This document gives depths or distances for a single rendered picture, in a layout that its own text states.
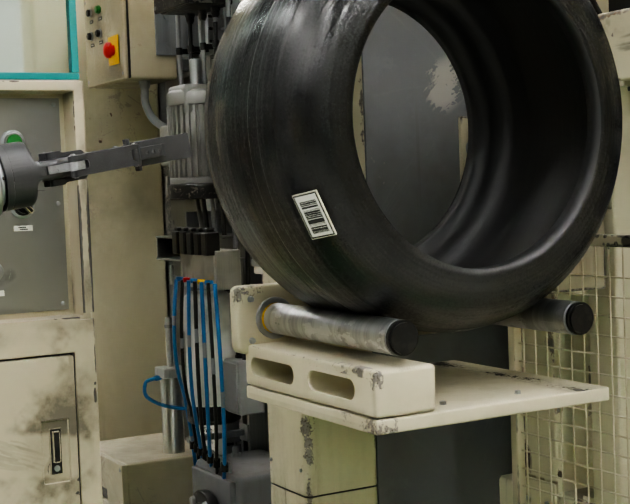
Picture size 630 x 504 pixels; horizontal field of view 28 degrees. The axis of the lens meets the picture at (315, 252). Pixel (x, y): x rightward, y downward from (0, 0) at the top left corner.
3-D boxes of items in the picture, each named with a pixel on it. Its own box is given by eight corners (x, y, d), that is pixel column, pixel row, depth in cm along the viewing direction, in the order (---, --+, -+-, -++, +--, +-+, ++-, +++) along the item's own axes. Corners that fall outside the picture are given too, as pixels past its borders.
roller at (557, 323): (427, 283, 196) (448, 295, 198) (416, 309, 195) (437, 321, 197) (576, 295, 165) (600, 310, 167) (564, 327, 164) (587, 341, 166)
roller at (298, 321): (266, 297, 182) (291, 308, 184) (255, 326, 181) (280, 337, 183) (396, 314, 152) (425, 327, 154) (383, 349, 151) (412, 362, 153)
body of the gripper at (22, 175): (-2, 144, 137) (79, 131, 141) (-21, 148, 144) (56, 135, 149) (11, 212, 138) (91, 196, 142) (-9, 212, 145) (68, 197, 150)
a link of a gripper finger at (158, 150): (121, 150, 147) (130, 149, 145) (161, 143, 150) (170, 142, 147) (124, 162, 148) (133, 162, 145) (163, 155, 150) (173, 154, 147)
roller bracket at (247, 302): (231, 353, 182) (228, 286, 182) (455, 328, 201) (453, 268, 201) (240, 355, 179) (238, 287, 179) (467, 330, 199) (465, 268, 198)
